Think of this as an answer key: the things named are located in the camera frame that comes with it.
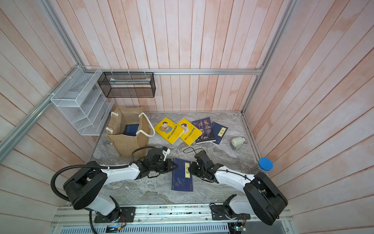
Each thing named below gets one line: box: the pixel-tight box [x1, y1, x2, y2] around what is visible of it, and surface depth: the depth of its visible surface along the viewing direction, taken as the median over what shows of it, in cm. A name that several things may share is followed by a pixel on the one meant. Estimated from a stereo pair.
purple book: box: [171, 157, 194, 192], surface depth 84 cm
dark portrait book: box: [191, 117, 217, 145], surface depth 106 cm
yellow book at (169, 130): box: [153, 117, 184, 145], surface depth 108 cm
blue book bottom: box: [122, 123, 140, 137], surface depth 103 cm
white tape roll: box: [230, 137, 245, 149], surface depth 97 cm
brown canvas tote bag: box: [105, 107, 156, 157], surface depth 92 cm
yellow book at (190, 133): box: [177, 117, 203, 147], surface depth 106 cm
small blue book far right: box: [211, 121, 229, 145], surface depth 109 cm
